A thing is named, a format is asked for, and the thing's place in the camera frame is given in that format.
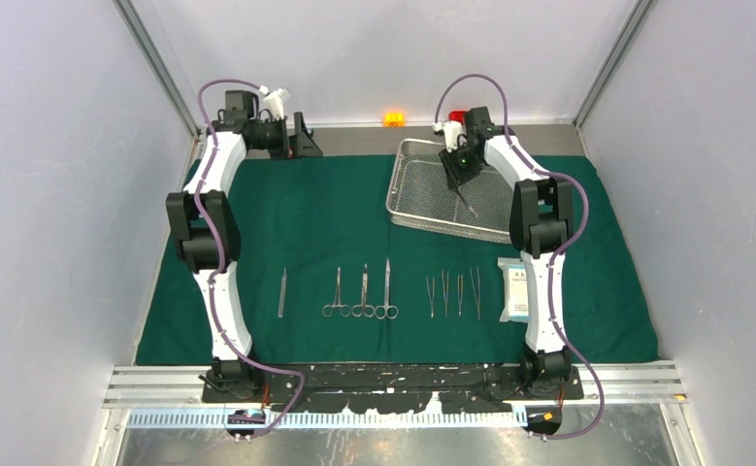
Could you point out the long steel probe rod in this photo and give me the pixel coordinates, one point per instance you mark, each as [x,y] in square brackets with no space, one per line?
[282,293]

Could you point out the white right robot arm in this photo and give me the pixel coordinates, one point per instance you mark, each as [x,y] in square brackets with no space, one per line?
[541,227]

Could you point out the steel ring-handled hemostat clamp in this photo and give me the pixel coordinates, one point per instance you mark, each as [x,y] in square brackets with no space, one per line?
[337,306]

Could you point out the steel needle holder clamp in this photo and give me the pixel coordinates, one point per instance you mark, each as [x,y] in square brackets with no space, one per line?
[460,285]

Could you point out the steel ring-handled scissors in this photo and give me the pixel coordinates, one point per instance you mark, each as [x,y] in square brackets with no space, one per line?
[387,310]

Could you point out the white sterile packet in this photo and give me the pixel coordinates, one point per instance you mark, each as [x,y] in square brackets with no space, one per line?
[516,306]

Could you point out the steel scalpel handle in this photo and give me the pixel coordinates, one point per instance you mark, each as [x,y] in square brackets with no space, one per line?
[466,202]

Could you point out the steel surgical forceps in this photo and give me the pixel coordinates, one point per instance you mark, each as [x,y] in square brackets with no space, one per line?
[431,285]

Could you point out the green surgical drape cloth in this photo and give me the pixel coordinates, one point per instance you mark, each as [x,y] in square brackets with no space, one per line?
[317,214]

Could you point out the small steel scissors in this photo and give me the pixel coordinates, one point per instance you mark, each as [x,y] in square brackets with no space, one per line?
[363,308]

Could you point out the yellow toy block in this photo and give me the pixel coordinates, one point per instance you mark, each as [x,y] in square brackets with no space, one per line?
[394,119]

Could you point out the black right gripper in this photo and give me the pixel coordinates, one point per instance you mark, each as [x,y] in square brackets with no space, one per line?
[455,177]

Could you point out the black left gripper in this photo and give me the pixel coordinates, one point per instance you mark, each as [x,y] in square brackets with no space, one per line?
[308,148]

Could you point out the metal mesh instrument tray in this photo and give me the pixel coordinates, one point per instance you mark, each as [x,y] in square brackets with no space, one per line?
[418,196]

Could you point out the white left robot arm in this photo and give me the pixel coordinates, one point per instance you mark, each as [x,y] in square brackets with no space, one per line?
[204,230]

